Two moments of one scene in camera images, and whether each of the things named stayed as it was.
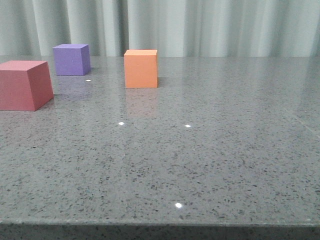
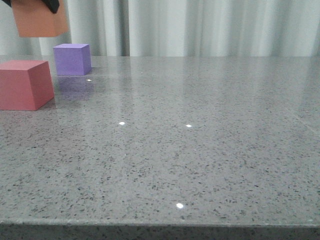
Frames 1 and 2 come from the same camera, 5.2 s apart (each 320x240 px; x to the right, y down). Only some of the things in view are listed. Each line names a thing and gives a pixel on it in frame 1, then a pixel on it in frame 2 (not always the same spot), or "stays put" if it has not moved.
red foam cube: x=25 y=85 stays put
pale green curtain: x=175 y=28 stays put
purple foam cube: x=72 y=59 stays put
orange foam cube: x=141 y=68 to x=35 y=18
